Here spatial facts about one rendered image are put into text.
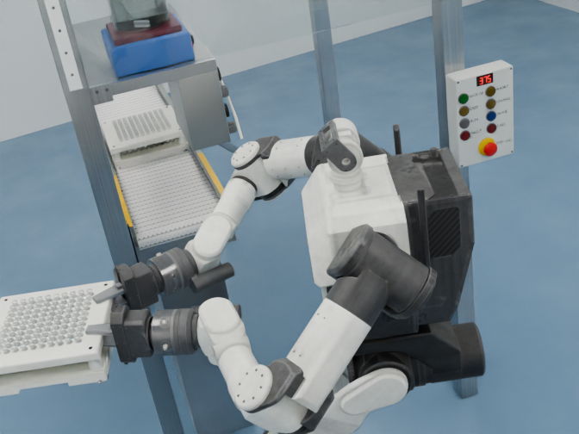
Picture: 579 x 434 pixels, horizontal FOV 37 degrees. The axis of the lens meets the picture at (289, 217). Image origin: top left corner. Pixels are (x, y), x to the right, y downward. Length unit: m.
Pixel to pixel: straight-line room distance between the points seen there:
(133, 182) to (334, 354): 1.40
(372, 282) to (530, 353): 1.83
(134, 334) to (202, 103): 0.76
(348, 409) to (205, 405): 1.15
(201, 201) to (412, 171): 0.97
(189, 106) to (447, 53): 0.69
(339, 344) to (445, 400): 1.63
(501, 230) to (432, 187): 2.28
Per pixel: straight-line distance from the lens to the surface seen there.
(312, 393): 1.38
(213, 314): 1.60
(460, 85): 2.33
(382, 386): 1.76
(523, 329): 3.27
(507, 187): 4.17
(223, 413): 2.92
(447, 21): 2.32
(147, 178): 2.66
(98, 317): 1.75
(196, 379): 2.81
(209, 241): 1.83
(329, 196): 1.57
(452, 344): 1.76
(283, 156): 1.90
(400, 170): 1.63
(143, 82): 2.17
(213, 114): 2.23
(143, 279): 1.80
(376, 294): 1.39
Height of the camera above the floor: 2.03
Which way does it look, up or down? 30 degrees down
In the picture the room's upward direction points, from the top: 9 degrees counter-clockwise
